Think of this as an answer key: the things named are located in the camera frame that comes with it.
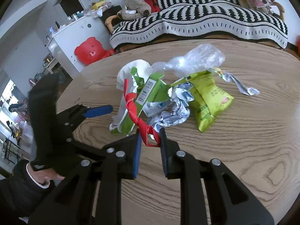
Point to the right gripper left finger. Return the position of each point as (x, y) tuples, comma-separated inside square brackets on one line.
[(91, 190)]

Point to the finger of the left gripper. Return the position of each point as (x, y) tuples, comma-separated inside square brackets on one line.
[(97, 111)]

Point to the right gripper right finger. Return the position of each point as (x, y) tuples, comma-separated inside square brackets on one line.
[(210, 192)]

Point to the red ribbon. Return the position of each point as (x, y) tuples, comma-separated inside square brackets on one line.
[(132, 112)]

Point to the green carton box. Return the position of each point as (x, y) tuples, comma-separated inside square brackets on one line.
[(154, 90)]

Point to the silver foil wrapper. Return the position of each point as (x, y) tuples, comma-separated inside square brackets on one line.
[(170, 112)]

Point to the yellow green snack bag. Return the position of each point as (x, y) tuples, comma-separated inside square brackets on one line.
[(209, 99)]

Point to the clear plastic bag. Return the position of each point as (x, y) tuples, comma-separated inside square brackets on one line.
[(203, 57)]

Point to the torn silver wrapper strip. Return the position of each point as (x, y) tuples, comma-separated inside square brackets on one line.
[(228, 77)]

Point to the person's left hand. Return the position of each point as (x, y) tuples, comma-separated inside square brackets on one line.
[(43, 177)]

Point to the white cabinet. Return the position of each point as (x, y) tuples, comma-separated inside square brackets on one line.
[(63, 43)]

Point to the brown plush toy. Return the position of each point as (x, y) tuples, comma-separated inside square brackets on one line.
[(134, 9)]

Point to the red cushion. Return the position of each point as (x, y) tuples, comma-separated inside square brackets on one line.
[(153, 5)]

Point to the black white striped sofa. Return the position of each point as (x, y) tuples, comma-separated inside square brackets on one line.
[(195, 18)]

